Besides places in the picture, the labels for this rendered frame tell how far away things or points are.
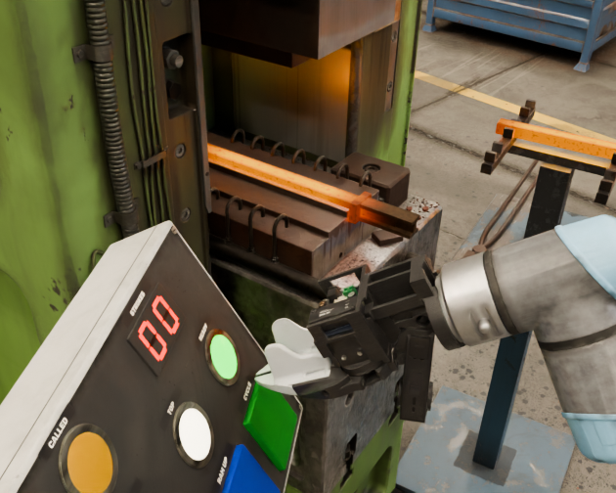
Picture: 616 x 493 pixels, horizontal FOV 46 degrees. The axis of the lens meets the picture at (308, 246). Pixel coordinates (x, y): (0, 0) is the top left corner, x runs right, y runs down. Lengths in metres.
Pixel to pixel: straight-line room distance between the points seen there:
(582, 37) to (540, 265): 4.30
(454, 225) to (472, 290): 2.41
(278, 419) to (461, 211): 2.41
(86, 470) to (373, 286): 0.28
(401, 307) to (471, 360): 1.76
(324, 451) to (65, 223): 0.62
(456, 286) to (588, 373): 0.12
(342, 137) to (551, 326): 0.86
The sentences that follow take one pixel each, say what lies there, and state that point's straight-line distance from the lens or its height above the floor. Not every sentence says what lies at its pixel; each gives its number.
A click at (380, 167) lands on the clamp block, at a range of 1.29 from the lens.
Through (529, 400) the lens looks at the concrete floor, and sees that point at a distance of 2.30.
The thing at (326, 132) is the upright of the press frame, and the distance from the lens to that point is 1.41.
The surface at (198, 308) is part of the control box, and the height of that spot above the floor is 1.13.
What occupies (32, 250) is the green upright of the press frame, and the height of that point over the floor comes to 1.08.
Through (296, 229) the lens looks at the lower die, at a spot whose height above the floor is 0.98.
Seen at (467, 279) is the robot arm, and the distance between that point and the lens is 0.61.
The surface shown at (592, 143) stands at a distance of 1.50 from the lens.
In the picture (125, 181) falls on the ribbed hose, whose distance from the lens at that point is 0.88.
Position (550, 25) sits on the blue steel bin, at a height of 0.21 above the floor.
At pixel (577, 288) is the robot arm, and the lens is 0.60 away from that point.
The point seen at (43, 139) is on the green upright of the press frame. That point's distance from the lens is 0.82.
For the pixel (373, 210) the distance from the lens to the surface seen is 1.11.
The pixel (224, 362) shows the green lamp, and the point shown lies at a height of 1.09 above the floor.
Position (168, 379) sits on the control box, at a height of 1.13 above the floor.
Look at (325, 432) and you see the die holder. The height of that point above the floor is 0.66.
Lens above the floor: 1.59
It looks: 34 degrees down
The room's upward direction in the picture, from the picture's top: 2 degrees clockwise
